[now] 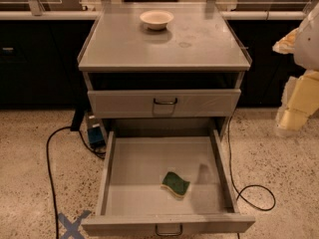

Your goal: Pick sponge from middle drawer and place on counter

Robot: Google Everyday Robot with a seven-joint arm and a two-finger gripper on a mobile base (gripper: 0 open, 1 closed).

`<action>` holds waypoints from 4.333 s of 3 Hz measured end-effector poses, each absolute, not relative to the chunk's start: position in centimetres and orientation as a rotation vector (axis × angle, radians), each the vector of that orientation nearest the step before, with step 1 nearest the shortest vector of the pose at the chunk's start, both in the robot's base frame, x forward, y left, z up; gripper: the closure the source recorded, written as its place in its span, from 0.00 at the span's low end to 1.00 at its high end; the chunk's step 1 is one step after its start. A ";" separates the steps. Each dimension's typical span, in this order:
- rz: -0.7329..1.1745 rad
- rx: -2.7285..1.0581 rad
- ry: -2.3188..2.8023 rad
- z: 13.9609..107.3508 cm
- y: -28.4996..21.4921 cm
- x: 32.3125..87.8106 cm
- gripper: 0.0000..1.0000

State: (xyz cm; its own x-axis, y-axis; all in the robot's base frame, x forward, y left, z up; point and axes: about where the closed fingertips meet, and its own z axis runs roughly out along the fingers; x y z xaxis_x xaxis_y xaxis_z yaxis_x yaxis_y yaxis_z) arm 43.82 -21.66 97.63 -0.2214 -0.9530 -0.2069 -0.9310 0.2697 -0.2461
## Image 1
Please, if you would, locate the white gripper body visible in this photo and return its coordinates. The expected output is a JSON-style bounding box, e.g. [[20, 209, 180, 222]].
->
[[294, 4, 319, 71]]

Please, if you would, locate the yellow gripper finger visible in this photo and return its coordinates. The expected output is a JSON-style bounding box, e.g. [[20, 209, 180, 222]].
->
[[272, 29, 298, 55], [275, 71, 319, 136]]

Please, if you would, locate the green and yellow sponge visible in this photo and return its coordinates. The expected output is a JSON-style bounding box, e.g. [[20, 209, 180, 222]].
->
[[160, 171, 190, 198]]

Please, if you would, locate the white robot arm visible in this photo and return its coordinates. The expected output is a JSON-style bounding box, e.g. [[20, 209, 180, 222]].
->
[[272, 4, 319, 136]]

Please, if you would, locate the grey drawer cabinet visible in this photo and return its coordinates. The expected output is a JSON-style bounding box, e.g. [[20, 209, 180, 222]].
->
[[79, 3, 251, 136]]

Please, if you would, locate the closed grey top drawer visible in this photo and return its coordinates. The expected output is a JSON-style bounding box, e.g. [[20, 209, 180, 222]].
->
[[88, 89, 241, 119]]

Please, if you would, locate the open grey middle drawer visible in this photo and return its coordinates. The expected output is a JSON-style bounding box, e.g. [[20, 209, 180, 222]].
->
[[82, 130, 255, 236]]

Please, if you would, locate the dark counter with cabinets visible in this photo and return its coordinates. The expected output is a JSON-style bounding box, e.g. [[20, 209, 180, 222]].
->
[[0, 20, 304, 110]]

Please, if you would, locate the white bowl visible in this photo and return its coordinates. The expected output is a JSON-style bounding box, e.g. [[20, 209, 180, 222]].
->
[[140, 10, 173, 31]]

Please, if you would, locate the blue power box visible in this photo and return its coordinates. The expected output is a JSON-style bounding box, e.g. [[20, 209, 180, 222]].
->
[[86, 113, 105, 148]]

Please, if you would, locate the blue tape cross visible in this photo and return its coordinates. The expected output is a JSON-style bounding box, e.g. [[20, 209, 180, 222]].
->
[[58, 210, 91, 239]]

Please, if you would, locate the black top drawer handle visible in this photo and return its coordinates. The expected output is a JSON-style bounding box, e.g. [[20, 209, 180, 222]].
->
[[153, 98, 178, 106]]

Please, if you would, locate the black drawer handle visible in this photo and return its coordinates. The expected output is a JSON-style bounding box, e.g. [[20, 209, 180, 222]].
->
[[155, 224, 183, 237], [153, 98, 178, 106]]

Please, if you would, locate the black middle drawer handle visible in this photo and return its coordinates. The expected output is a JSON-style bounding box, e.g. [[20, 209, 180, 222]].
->
[[155, 224, 183, 237]]

